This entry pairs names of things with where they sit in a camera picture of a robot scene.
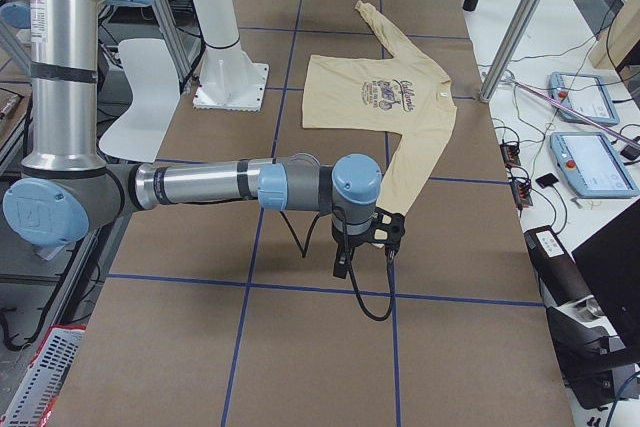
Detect blue teach pendant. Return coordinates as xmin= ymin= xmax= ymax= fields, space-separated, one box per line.
xmin=549 ymin=132 xmax=639 ymax=199
xmin=549 ymin=72 xmax=620 ymax=126

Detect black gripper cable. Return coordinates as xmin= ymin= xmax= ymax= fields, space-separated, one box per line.
xmin=279 ymin=206 xmax=401 ymax=322

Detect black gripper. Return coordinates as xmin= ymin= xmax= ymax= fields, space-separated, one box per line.
xmin=331 ymin=220 xmax=375 ymax=278

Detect red white plastic basket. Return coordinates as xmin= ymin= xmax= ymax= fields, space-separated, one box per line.
xmin=1 ymin=325 xmax=86 ymax=426

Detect lower blue teach pendant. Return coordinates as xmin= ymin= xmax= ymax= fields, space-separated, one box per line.
xmin=549 ymin=132 xmax=639 ymax=199

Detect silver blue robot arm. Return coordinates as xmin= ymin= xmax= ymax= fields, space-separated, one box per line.
xmin=2 ymin=0 xmax=384 ymax=278

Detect cream long sleeve shirt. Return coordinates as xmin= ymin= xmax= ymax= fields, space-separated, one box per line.
xmin=302 ymin=1 xmax=457 ymax=214

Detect black equipment case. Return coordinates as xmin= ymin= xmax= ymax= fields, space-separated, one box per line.
xmin=524 ymin=203 xmax=639 ymax=409

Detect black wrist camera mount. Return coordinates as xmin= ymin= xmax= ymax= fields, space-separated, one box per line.
xmin=371 ymin=207 xmax=406 ymax=261

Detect white plastic chair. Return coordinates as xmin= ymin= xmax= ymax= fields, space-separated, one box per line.
xmin=99 ymin=38 xmax=181 ymax=162

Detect upper blue teach pendant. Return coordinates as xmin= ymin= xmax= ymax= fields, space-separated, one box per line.
xmin=549 ymin=72 xmax=620 ymax=126

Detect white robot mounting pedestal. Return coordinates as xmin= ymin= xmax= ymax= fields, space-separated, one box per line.
xmin=192 ymin=0 xmax=269 ymax=111

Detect aluminium frame post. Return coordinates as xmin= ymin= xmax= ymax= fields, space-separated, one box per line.
xmin=479 ymin=0 xmax=541 ymax=103

